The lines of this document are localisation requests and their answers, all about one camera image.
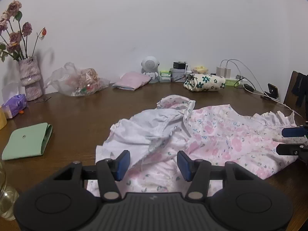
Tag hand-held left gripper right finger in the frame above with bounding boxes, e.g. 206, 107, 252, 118
177, 150, 255, 201

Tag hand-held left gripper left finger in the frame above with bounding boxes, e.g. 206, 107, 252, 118
52, 150, 131, 203

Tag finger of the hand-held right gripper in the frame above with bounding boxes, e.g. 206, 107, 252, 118
276, 143, 308, 157
281, 124, 308, 138

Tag pink floral garment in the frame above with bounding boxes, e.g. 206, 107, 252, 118
87, 95, 297, 198

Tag dark cloth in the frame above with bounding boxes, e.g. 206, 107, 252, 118
291, 72, 308, 108

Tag black clip stand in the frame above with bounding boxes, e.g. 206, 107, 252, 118
261, 83, 280, 100

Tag folded pink cloth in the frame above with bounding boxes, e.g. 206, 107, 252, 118
113, 71, 151, 91

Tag folded white flower-print cloth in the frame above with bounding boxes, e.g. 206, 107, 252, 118
183, 73, 226, 92

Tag clear plastic snack bag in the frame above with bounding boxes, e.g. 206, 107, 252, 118
43, 62, 110, 97

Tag green wallet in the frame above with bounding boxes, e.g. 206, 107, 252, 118
2, 122, 53, 161

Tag white robot-shaped speaker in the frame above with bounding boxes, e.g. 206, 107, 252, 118
141, 56, 161, 83

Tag glass jar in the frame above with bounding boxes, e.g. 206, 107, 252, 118
0, 161, 20, 222

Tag pink fuzzy vase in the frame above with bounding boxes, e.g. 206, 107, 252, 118
18, 56, 44, 101

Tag yellow object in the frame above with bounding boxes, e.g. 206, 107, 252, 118
0, 107, 8, 131

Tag black cable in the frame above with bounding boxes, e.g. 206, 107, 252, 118
234, 75, 256, 92

